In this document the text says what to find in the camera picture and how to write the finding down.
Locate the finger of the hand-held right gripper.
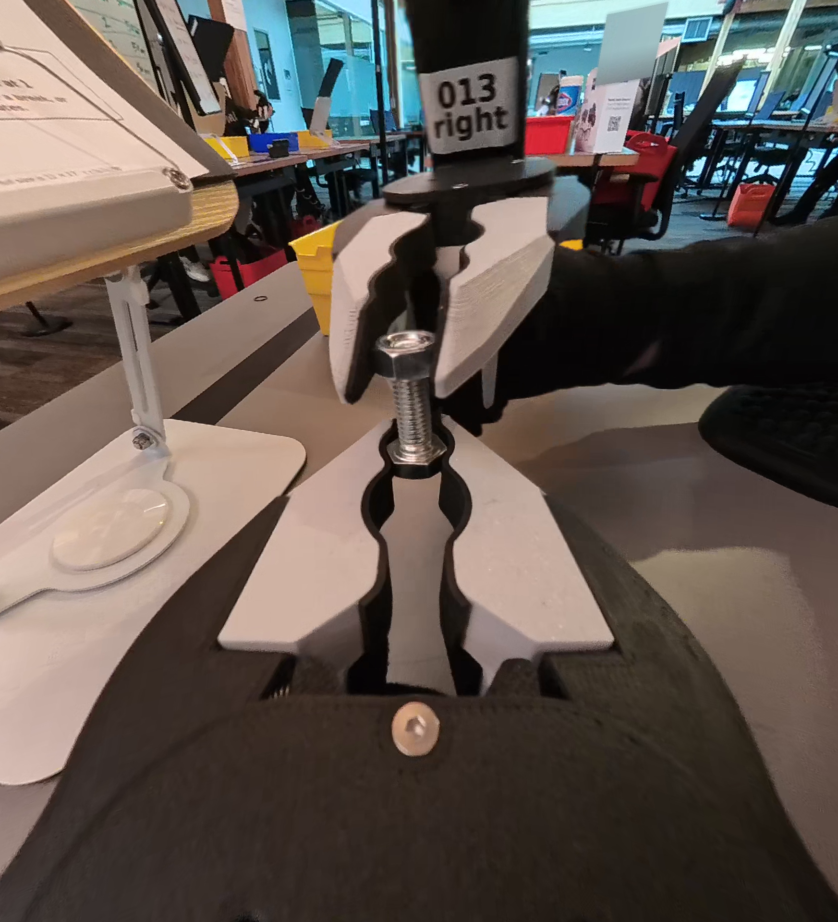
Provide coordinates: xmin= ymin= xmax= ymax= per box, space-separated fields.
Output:
xmin=432 ymin=198 xmax=558 ymax=399
xmin=327 ymin=211 xmax=432 ymax=406

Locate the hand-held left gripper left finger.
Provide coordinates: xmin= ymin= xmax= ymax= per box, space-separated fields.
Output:
xmin=217 ymin=420 xmax=395 ymax=694

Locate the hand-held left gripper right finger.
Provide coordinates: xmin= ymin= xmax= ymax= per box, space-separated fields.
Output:
xmin=437 ymin=416 xmax=616 ymax=694

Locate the silver hex nut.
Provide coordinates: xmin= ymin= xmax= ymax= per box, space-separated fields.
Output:
xmin=374 ymin=330 xmax=436 ymax=381

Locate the silver hex bolt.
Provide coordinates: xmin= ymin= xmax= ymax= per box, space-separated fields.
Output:
xmin=385 ymin=376 xmax=450 ymax=473

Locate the person's right forearm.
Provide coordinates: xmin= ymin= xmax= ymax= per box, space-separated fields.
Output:
xmin=635 ymin=205 xmax=838 ymax=404

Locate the person's right hand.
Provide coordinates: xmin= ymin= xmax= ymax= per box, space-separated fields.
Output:
xmin=451 ymin=245 xmax=650 ymax=438

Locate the white metal document stand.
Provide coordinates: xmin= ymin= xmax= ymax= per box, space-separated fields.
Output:
xmin=0 ymin=267 xmax=308 ymax=786

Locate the red plastic bin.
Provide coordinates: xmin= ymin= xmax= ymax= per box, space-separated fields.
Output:
xmin=524 ymin=115 xmax=577 ymax=154

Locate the long wooden desk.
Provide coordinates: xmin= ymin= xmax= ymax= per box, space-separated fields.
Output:
xmin=231 ymin=130 xmax=427 ymax=217

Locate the wooden stand board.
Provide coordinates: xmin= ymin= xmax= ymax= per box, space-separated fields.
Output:
xmin=0 ymin=0 xmax=240 ymax=325

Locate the white printed box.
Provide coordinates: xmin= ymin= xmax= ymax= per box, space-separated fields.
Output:
xmin=573 ymin=68 xmax=637 ymax=154

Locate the red office chair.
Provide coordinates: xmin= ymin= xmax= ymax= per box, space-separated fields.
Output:
xmin=592 ymin=132 xmax=679 ymax=242

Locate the orange jug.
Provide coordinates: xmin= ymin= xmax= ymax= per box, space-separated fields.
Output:
xmin=727 ymin=182 xmax=777 ymax=229

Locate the black framed sign board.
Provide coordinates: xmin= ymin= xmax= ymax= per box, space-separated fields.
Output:
xmin=141 ymin=0 xmax=221 ymax=116

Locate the black perforated wrist pad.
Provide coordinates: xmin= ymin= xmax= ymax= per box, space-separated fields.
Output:
xmin=698 ymin=382 xmax=838 ymax=514

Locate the printed instruction sheet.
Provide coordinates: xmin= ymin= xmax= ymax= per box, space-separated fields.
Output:
xmin=0 ymin=0 xmax=211 ymax=289

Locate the whiteboard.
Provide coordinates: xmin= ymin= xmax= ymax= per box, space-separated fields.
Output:
xmin=69 ymin=0 xmax=164 ymax=98

